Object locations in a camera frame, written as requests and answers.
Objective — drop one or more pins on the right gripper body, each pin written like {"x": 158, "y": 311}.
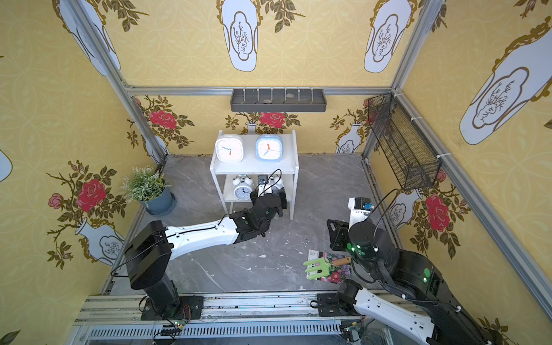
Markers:
{"x": 338, "y": 235}

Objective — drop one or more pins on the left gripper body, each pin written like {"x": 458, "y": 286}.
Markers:
{"x": 274, "y": 200}

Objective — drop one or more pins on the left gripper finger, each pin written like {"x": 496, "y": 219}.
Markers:
{"x": 283, "y": 202}
{"x": 253, "y": 198}

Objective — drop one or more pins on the white twin-bell clock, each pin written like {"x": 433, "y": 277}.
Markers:
{"x": 243, "y": 187}
{"x": 276, "y": 184}

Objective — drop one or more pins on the blue square alarm clock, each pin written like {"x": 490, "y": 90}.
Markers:
{"x": 269, "y": 148}

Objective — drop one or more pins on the white square alarm clock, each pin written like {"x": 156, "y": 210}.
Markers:
{"x": 229, "y": 148}

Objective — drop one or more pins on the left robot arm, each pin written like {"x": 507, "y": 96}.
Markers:
{"x": 147, "y": 256}

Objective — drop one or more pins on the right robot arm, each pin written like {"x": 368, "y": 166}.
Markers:
{"x": 412, "y": 277}

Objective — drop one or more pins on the white two-tier shelf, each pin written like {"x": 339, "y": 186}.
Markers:
{"x": 223, "y": 173}

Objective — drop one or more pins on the green garden hand fork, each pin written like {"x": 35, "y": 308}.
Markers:
{"x": 321, "y": 267}

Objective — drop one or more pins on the floral seed packet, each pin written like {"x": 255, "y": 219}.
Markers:
{"x": 336, "y": 277}

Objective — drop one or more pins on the potted green plant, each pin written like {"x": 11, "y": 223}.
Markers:
{"x": 149, "y": 187}

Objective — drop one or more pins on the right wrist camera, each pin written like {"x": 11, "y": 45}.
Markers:
{"x": 360, "y": 209}

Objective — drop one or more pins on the grey wall tray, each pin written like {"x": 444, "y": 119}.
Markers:
{"x": 272, "y": 99}

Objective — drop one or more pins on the black wire mesh basket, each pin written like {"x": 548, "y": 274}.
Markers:
{"x": 412, "y": 159}

